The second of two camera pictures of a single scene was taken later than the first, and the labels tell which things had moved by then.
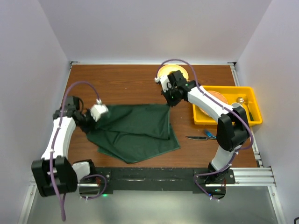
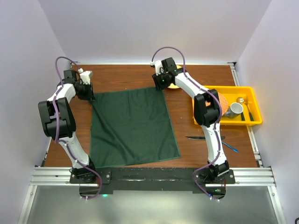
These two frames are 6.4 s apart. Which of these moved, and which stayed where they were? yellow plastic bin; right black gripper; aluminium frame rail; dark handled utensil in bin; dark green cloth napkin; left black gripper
Moved: left black gripper; dark green cloth napkin; right black gripper
Stayed: aluminium frame rail; yellow plastic bin; dark handled utensil in bin
